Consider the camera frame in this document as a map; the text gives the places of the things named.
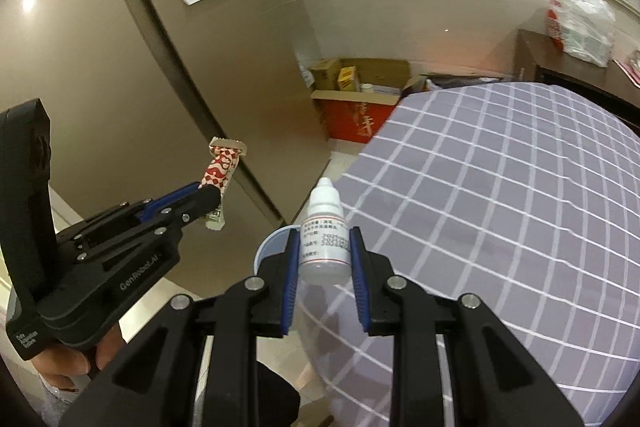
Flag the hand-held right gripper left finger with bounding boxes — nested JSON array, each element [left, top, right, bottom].
[[57, 232, 301, 427]]

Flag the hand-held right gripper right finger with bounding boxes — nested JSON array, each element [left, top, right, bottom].
[[349, 227, 586, 427]]

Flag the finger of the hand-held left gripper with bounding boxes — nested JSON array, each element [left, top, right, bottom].
[[135, 181, 201, 223], [142, 186, 222, 235]]

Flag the white dropper bottle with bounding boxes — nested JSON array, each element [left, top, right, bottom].
[[299, 177, 352, 285]]

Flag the pale blue plastic bin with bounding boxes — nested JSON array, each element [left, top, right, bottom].
[[254, 224, 303, 293]]

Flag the red white patterned wrapper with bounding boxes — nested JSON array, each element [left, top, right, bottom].
[[199, 136, 249, 232]]

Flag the person's left hand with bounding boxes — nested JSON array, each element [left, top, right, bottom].
[[37, 322, 128, 393]]

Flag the person's dark pants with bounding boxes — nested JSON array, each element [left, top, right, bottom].
[[257, 359, 301, 427]]

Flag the tall beige cabinet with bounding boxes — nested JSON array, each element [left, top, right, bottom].
[[0, 0, 326, 268]]

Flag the purple plaid bed sheet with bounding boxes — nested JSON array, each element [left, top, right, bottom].
[[297, 82, 640, 425]]

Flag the red cardboard box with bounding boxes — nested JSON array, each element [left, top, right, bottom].
[[311, 89, 401, 145]]

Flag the yellow box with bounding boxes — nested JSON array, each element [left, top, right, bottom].
[[337, 67, 361, 92]]

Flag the plain brown cardboard box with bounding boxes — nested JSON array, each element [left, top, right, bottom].
[[309, 58, 412, 94]]

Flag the dark wooden cabinet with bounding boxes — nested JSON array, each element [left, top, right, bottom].
[[512, 29, 640, 130]]

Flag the red white carton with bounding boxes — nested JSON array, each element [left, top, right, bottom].
[[546, 0, 566, 50]]

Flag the white plastic bag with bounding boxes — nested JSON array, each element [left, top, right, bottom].
[[547, 0, 617, 68]]

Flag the red magazine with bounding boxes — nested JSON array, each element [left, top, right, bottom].
[[617, 52, 640, 85]]

